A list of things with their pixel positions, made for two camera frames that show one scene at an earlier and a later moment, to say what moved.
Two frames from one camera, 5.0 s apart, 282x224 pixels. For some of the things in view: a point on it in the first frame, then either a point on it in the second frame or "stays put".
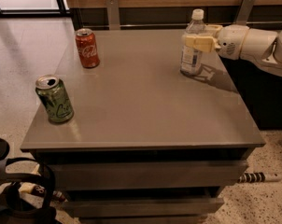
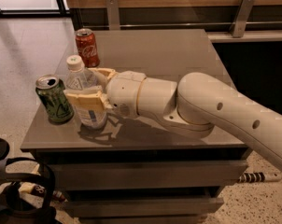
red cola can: (87, 46) stays put
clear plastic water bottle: (191, 61) → (79, 77)
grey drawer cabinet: (158, 132) stays put
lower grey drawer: (140, 206) stays put
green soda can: (55, 98) stays put
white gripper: (232, 42) → (123, 91)
